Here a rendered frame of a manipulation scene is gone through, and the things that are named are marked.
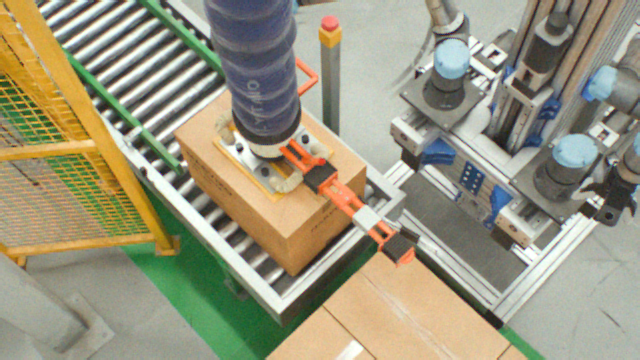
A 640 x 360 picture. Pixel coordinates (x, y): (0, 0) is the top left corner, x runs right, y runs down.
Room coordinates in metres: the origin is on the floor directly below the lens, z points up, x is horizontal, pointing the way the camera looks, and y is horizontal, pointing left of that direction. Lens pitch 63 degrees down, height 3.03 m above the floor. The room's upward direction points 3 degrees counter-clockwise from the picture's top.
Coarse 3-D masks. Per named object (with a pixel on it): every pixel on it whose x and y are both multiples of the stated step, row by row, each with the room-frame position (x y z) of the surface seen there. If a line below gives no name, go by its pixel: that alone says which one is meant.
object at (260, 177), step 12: (216, 144) 1.22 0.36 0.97; (228, 144) 1.21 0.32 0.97; (240, 144) 1.19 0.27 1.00; (228, 156) 1.16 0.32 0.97; (240, 168) 1.11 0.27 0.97; (264, 168) 1.09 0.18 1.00; (276, 168) 1.11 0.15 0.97; (252, 180) 1.06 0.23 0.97; (264, 180) 1.06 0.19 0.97; (264, 192) 1.02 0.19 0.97; (276, 192) 1.01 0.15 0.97
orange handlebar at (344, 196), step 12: (300, 60) 1.48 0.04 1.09; (312, 72) 1.42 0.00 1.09; (312, 84) 1.37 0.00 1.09; (288, 156) 1.09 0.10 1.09; (312, 156) 1.08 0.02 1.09; (300, 168) 1.04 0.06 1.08; (336, 180) 0.99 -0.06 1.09; (336, 192) 0.94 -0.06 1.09; (348, 192) 0.94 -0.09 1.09; (336, 204) 0.91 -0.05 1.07; (348, 204) 0.91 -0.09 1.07; (360, 204) 0.90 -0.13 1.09; (384, 228) 0.81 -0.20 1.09
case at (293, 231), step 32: (224, 96) 1.43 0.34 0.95; (192, 128) 1.30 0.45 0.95; (320, 128) 1.27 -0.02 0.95; (192, 160) 1.23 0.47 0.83; (224, 160) 1.16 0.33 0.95; (352, 160) 1.13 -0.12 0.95; (224, 192) 1.10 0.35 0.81; (256, 192) 1.03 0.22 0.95; (288, 192) 1.02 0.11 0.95; (256, 224) 0.97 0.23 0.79; (288, 224) 0.90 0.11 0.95; (320, 224) 0.95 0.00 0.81; (288, 256) 0.85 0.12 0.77
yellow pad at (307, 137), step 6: (306, 126) 1.27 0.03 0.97; (306, 132) 1.24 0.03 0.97; (312, 132) 1.25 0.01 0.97; (300, 138) 1.22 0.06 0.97; (306, 138) 1.20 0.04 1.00; (312, 138) 1.22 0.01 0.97; (318, 138) 1.22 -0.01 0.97; (300, 144) 1.20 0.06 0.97; (306, 144) 1.19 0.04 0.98; (306, 150) 1.17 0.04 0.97; (330, 150) 1.17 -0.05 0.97
